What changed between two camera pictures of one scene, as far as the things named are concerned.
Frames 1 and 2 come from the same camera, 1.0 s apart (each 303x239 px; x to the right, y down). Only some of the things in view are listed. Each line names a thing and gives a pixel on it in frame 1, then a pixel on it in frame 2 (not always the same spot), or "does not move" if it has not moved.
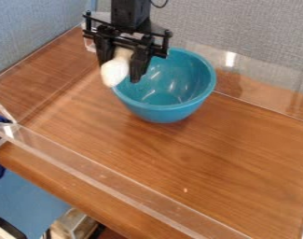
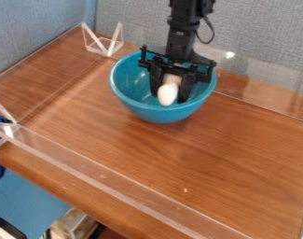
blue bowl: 167,95 does not move
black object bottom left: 5,231 does not move
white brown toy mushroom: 115,70 → 168,89
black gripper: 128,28 → 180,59
